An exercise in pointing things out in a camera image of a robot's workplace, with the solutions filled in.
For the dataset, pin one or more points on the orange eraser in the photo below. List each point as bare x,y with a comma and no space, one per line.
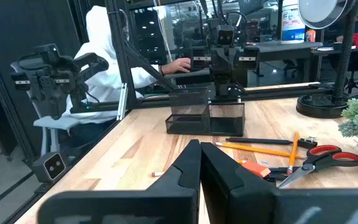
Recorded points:
255,169

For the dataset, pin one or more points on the white wipes canister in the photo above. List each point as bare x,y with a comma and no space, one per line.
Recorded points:
292,25

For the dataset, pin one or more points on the black mesh desk organizer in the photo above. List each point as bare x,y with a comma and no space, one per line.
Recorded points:
197,124

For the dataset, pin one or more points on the black desk lamp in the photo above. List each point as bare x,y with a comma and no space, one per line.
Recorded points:
322,107

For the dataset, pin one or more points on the silver frame bracket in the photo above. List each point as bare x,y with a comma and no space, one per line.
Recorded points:
122,102

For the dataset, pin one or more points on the yellow pencil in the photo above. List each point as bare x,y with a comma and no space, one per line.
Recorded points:
259,150
293,152

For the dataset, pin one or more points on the black table-level camera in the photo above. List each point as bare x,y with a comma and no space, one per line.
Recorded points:
50,166

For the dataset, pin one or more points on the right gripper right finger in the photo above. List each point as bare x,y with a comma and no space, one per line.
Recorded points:
259,205

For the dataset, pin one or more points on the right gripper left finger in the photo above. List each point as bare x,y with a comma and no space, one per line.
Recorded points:
166,202

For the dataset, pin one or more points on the black pen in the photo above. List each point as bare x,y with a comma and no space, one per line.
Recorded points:
259,141
280,170

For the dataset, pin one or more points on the orange can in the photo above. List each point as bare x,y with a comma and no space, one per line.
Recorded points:
310,35

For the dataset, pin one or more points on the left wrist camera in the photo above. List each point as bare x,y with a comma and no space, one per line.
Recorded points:
225,35

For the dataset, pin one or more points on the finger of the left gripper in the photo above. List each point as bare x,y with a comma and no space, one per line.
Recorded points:
217,62
230,62

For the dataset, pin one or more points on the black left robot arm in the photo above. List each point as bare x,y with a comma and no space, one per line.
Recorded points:
227,84

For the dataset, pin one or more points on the dark grey side desk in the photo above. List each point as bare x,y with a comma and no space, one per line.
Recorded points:
284,46

